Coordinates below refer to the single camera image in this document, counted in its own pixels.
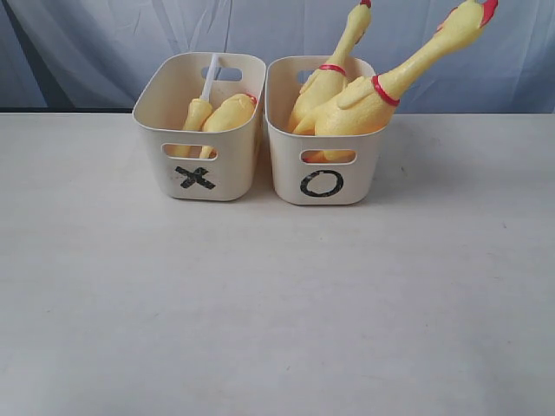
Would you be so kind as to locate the headless yellow rubber chicken body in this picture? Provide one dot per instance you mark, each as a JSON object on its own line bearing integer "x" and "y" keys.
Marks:
{"x": 234, "y": 112}

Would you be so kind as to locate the detached chicken head with tube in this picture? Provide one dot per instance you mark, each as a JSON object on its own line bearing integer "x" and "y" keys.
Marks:
{"x": 199, "y": 110}

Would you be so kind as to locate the yellow rubber chicken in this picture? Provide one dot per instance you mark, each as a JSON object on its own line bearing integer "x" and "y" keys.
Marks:
{"x": 367, "y": 104}
{"x": 330, "y": 78}

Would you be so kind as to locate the cream bin marked O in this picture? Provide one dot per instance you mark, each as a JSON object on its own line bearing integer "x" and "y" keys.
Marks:
{"x": 296, "y": 181}

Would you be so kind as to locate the cream bin marked X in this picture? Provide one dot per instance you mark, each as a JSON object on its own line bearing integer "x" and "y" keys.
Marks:
{"x": 195, "y": 165}

